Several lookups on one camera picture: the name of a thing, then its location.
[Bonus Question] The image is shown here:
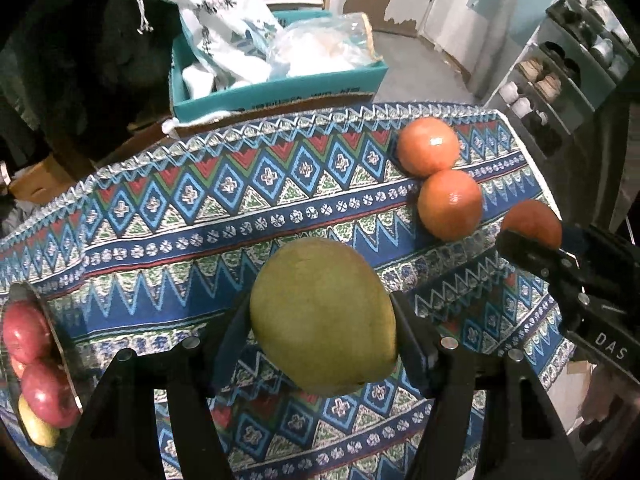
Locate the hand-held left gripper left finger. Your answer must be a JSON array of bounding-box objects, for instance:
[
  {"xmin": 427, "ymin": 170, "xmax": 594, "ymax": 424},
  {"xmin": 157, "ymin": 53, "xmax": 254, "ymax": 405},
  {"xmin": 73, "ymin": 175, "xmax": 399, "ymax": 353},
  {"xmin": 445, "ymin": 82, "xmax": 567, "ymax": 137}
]
[{"xmin": 59, "ymin": 287, "xmax": 262, "ymax": 480}]

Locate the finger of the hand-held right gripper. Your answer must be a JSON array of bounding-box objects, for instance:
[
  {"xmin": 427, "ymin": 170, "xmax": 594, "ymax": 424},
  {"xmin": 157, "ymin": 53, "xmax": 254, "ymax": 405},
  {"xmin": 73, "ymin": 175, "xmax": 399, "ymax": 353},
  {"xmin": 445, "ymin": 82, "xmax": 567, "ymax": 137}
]
[
  {"xmin": 495, "ymin": 229, "xmax": 582, "ymax": 287},
  {"xmin": 560, "ymin": 224, "xmax": 607, "ymax": 261}
]

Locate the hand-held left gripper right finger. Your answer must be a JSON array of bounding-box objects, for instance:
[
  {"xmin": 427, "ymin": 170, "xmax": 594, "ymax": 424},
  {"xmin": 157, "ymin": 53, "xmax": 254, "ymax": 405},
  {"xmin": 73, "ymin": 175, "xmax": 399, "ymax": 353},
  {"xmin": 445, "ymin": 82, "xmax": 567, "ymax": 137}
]
[{"xmin": 390, "ymin": 292, "xmax": 583, "ymax": 480}]

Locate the small orange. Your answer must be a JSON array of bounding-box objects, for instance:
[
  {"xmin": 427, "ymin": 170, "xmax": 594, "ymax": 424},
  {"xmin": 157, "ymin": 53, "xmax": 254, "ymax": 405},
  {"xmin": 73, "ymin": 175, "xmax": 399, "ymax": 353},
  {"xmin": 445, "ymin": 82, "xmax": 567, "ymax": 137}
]
[{"xmin": 500, "ymin": 200, "xmax": 563, "ymax": 251}]

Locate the green mango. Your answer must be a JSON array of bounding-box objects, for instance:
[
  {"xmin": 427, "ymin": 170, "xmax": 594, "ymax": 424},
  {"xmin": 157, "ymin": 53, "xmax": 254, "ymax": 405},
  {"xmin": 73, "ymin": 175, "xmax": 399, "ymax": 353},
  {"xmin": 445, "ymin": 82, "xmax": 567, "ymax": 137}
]
[{"xmin": 249, "ymin": 237, "xmax": 400, "ymax": 396}]

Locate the clear glass bowl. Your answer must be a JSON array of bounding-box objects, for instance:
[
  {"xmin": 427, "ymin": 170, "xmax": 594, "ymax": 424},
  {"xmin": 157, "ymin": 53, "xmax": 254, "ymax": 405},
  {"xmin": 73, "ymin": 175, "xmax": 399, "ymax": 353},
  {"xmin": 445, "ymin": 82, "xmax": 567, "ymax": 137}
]
[{"xmin": 0, "ymin": 282, "xmax": 86, "ymax": 466}]

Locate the dark red apple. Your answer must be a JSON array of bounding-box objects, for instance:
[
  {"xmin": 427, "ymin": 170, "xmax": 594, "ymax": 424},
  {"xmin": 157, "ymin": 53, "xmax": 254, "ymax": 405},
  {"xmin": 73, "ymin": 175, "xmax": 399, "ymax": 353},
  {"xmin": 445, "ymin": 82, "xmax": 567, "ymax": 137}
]
[{"xmin": 20, "ymin": 360, "xmax": 81, "ymax": 428}]

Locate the yellow pear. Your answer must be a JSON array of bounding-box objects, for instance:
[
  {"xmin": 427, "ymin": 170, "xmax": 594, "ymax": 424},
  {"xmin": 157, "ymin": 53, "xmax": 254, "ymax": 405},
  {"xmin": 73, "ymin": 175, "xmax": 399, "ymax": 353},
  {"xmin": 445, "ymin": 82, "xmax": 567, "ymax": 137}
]
[{"xmin": 17, "ymin": 394, "xmax": 61, "ymax": 448}]

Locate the large orange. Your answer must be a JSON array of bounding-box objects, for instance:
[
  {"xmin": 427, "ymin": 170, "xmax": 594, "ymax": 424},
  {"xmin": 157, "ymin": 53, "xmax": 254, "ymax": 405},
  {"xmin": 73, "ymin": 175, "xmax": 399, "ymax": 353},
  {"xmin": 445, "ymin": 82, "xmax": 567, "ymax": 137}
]
[
  {"xmin": 396, "ymin": 117, "xmax": 461, "ymax": 178},
  {"xmin": 417, "ymin": 170, "xmax": 483, "ymax": 241}
]

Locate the patterned blue tablecloth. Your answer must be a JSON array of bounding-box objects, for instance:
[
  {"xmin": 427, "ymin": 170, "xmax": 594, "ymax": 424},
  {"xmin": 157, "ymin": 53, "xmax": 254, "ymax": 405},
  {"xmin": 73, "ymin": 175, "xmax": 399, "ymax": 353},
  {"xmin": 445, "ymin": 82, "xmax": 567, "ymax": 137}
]
[{"xmin": 0, "ymin": 102, "xmax": 576, "ymax": 480}]

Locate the shoe rack with shoes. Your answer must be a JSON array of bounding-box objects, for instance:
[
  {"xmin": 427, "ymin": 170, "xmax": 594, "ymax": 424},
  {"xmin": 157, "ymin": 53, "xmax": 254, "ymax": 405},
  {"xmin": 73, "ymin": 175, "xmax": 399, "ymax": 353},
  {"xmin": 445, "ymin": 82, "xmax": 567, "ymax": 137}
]
[{"xmin": 500, "ymin": 0, "xmax": 626, "ymax": 151}]

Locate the brown cardboard piece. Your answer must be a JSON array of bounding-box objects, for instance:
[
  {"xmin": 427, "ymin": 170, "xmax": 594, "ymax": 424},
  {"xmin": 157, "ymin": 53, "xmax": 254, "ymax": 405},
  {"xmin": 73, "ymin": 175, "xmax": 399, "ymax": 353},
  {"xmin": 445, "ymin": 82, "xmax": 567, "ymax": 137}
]
[{"xmin": 7, "ymin": 152, "xmax": 96, "ymax": 201}]

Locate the pale door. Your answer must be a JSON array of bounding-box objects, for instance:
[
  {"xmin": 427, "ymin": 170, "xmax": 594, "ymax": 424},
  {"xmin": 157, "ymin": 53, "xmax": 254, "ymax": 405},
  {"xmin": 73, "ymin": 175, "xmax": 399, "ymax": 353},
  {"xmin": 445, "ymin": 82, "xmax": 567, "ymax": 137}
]
[{"xmin": 417, "ymin": 0, "xmax": 493, "ymax": 68}]

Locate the teal cardboard box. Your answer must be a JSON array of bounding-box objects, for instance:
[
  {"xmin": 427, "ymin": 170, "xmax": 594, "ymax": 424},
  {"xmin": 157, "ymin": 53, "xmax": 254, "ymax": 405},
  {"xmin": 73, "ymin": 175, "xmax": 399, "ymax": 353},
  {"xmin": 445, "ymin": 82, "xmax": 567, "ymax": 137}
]
[{"xmin": 169, "ymin": 10, "xmax": 388, "ymax": 121}]

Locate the clear plastic bag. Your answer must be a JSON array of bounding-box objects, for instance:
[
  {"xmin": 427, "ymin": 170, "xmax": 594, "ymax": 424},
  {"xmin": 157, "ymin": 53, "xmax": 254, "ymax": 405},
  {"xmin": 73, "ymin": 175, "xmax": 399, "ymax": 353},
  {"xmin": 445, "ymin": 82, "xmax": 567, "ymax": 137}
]
[{"xmin": 267, "ymin": 12, "xmax": 383, "ymax": 78}]

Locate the white rice bag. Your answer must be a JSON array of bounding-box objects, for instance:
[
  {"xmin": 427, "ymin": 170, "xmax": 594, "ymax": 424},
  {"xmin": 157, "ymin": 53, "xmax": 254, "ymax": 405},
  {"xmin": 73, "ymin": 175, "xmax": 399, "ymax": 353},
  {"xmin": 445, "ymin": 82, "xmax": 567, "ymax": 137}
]
[{"xmin": 114, "ymin": 0, "xmax": 281, "ymax": 101}]

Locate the black jacket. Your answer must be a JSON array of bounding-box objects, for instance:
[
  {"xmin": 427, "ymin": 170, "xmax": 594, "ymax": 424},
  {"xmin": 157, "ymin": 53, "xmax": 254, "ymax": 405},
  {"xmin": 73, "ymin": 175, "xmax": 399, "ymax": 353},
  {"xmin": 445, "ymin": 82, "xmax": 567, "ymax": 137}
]
[{"xmin": 0, "ymin": 0, "xmax": 181, "ymax": 161}]

